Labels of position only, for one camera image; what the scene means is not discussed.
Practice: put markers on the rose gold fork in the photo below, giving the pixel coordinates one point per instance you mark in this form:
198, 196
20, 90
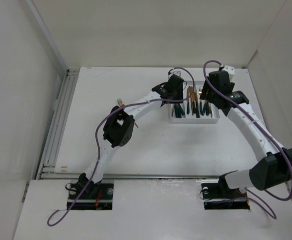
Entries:
208, 108

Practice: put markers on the gold spoon cluster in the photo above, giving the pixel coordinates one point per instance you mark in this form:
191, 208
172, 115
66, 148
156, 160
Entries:
179, 112

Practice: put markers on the gold knife cluster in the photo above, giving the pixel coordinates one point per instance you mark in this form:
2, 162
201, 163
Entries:
192, 105

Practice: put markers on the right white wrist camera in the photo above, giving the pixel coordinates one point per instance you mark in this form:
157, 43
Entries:
229, 69

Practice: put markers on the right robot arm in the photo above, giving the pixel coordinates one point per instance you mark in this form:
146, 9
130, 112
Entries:
274, 161

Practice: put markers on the gold knife green handle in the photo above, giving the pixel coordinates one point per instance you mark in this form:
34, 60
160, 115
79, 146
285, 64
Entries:
196, 109
188, 108

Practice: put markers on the white divided cutlery tray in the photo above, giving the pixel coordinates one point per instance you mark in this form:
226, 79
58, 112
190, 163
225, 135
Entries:
190, 119

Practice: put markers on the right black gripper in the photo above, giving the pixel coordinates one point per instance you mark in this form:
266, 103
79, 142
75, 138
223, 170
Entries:
204, 93

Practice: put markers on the gold spoon green handle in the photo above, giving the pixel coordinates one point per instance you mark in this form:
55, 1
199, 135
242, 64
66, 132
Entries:
173, 114

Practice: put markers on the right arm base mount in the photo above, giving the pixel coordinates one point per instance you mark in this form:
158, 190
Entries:
216, 197

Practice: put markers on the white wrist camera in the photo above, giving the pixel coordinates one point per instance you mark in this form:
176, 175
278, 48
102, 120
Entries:
229, 69
174, 72

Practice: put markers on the aluminium rail frame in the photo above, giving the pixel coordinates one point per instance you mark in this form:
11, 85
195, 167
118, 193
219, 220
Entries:
52, 142

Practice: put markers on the rose gold knife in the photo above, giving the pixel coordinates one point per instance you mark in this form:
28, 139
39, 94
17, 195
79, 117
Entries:
189, 96

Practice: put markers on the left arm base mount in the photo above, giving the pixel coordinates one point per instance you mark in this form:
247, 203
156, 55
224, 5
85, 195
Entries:
102, 200

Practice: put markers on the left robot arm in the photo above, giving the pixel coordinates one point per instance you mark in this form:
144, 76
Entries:
118, 128

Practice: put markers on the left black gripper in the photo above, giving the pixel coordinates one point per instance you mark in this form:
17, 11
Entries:
178, 93

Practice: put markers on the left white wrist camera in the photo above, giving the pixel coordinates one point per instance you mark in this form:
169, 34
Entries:
174, 72

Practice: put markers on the gold fork green handle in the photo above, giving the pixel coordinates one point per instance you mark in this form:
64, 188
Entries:
203, 108

